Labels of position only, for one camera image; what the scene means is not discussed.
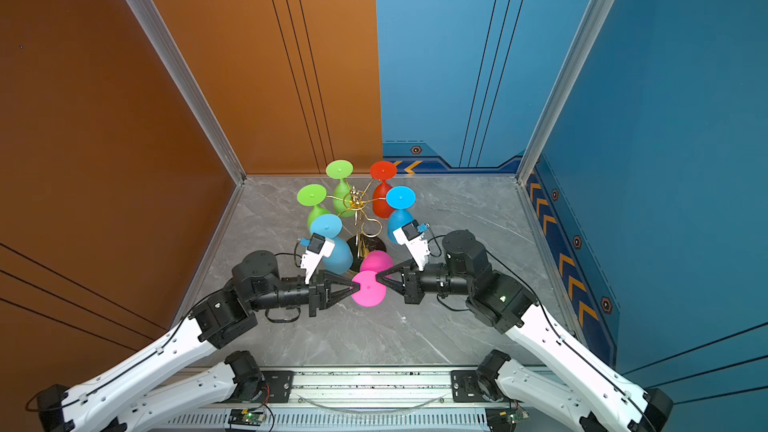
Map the blue wine glass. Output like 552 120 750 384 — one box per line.
385 186 416 244
310 214 353 275

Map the gold wine glass rack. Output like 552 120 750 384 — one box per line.
346 180 388 272

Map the green wine glass back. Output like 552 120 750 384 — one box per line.
325 159 355 218

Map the green wine glass left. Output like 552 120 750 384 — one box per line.
297 184 330 229

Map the pink wine glass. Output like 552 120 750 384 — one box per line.
352 251 394 308

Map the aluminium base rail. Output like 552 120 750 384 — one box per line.
113 364 601 432

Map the black mounting plate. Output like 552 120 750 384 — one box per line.
227 370 295 404
450 369 512 403

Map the green wine glass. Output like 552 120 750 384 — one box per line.
297 184 330 229
325 159 355 218

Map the blue wine glass front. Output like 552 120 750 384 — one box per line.
310 214 353 275

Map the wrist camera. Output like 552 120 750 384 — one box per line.
298 233 335 285
393 220 431 272

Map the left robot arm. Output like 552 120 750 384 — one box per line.
25 250 360 431

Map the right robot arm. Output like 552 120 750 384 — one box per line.
376 222 673 431

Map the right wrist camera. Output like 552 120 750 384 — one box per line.
393 220 431 272

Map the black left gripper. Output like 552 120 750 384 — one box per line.
250 270 360 320

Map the right green circuit board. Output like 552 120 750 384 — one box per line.
485 408 530 432

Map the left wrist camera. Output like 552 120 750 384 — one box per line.
298 233 335 285

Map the left green circuit board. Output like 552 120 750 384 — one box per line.
227 408 269 431

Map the red wine glass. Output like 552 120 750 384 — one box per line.
370 161 397 219

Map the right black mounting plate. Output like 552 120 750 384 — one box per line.
450 369 512 403

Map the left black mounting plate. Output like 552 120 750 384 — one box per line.
227 370 295 404

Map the green circuit board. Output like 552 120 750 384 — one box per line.
485 408 530 432
227 408 269 431

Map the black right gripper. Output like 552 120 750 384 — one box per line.
376 256 475 307

